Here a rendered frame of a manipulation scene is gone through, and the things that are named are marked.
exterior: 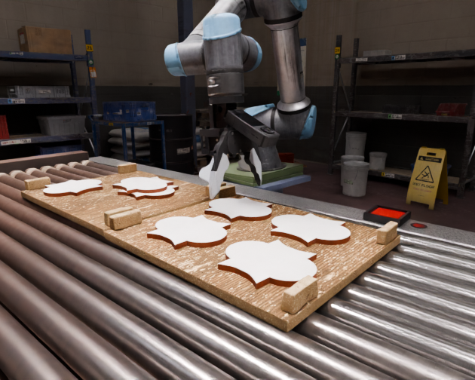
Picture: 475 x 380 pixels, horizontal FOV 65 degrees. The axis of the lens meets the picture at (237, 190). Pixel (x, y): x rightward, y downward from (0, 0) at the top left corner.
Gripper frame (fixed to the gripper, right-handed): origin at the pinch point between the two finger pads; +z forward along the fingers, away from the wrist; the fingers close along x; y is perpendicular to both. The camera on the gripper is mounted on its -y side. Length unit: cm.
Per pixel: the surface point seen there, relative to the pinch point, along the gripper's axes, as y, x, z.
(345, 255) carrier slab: -26.7, 5.4, 6.3
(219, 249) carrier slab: -10.4, 17.0, 4.8
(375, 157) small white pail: 154, -439, 54
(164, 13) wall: 462, -344, -182
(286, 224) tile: -13.4, 2.2, 4.1
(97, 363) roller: -18.0, 42.1, 7.5
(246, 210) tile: -2.6, 1.2, 3.1
